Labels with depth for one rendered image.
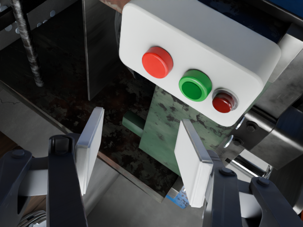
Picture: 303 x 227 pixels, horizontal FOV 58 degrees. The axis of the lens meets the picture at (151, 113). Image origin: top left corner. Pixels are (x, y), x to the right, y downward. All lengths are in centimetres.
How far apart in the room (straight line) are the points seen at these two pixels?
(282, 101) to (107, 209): 344
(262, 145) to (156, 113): 21
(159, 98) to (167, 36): 26
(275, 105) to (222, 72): 29
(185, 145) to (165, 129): 36
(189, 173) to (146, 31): 13
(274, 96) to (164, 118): 20
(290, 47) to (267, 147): 29
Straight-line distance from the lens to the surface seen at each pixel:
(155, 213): 386
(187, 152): 18
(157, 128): 56
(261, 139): 54
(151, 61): 24
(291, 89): 48
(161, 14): 24
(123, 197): 386
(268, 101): 51
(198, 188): 16
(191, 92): 24
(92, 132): 16
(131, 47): 27
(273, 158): 57
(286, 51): 30
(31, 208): 83
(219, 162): 17
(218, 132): 47
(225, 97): 23
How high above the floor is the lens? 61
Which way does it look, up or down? 11 degrees down
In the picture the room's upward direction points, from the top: 123 degrees clockwise
